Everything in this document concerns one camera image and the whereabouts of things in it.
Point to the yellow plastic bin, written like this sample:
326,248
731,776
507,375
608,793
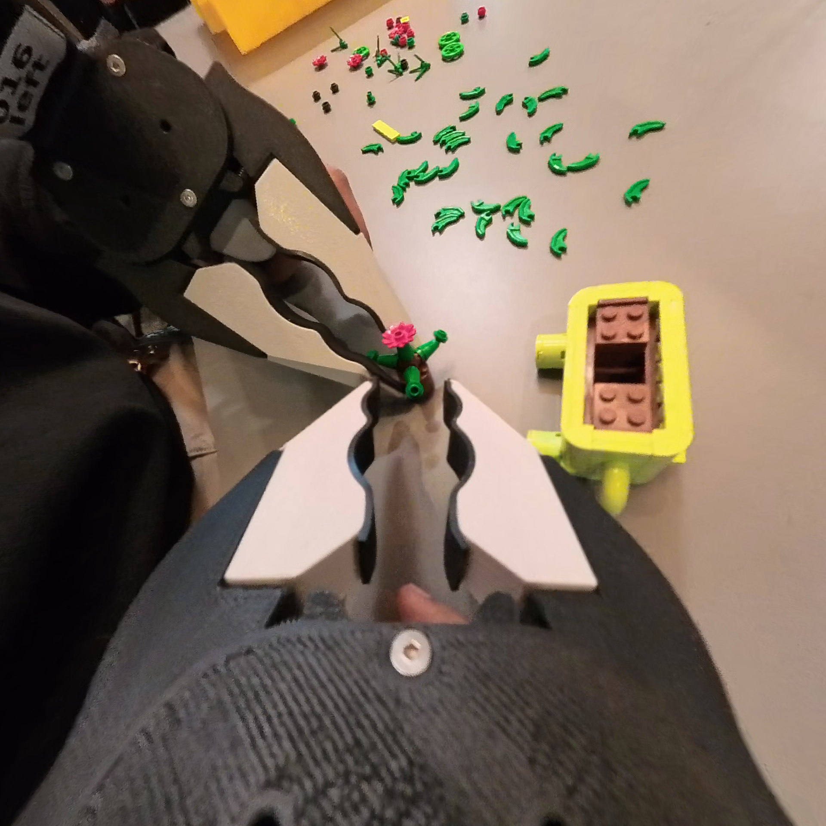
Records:
258,19

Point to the scattered green toy leaves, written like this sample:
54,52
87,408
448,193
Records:
445,218

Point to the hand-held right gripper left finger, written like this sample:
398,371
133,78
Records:
297,516

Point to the lime green toy brick pot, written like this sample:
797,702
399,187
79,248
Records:
674,361

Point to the pink toy brick flower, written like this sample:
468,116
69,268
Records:
400,337

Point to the pile of small mixed toy pieces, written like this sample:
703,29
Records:
397,32

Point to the person's right hand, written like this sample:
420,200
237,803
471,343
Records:
426,606

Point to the yellow toy brick plate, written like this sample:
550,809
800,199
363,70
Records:
385,130

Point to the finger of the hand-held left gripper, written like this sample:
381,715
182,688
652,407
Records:
303,206
232,297

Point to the person's left hand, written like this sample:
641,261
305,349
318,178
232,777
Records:
345,193

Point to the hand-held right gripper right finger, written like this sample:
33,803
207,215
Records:
529,516

